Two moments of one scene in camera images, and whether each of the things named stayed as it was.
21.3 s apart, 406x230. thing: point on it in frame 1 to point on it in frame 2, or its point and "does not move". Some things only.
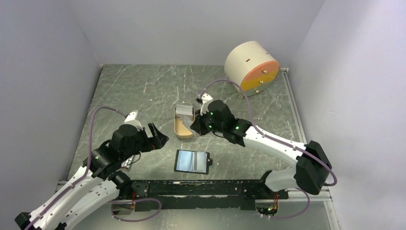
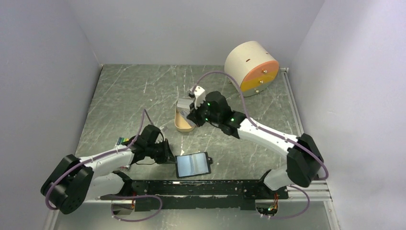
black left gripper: (159, 139) to (167, 156)
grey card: (187, 122) to (185, 114)
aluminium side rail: (293, 104) does not move
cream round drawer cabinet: (253, 66) does not move
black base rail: (203, 195) does not move
